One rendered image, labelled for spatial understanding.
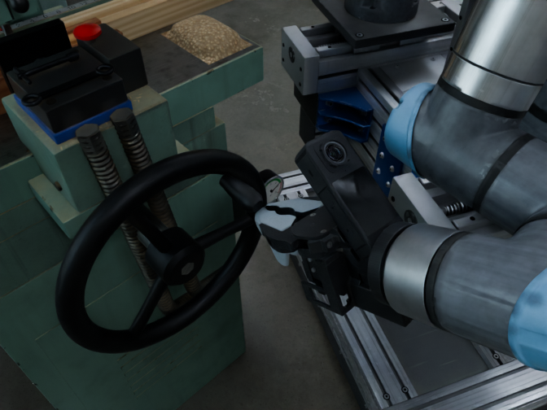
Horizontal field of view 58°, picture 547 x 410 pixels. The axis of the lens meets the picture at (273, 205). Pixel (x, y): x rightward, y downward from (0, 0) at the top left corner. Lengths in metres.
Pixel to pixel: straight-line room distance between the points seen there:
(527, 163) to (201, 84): 0.47
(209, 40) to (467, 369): 0.91
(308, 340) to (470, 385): 0.46
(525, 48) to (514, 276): 0.17
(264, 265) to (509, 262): 1.29
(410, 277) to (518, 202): 0.10
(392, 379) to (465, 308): 0.84
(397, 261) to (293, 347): 1.08
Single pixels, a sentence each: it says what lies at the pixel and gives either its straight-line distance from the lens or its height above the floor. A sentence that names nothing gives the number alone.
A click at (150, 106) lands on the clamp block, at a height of 0.96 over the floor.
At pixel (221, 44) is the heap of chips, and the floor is 0.92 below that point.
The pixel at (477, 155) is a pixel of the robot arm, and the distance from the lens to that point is 0.42.
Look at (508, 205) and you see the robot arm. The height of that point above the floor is 1.01.
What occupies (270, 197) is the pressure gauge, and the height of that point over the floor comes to 0.64.
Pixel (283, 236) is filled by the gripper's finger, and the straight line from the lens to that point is 0.46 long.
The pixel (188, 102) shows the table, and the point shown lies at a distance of 0.73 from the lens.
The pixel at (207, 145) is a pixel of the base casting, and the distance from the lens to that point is 0.80.
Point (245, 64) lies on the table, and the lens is 0.78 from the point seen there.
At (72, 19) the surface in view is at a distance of 0.81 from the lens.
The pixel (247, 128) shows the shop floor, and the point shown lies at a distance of 2.08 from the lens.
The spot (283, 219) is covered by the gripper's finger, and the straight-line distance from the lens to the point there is 0.50.
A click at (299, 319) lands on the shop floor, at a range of 1.48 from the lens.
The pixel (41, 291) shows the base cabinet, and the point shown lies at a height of 0.68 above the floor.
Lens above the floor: 1.28
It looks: 47 degrees down
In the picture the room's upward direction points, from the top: straight up
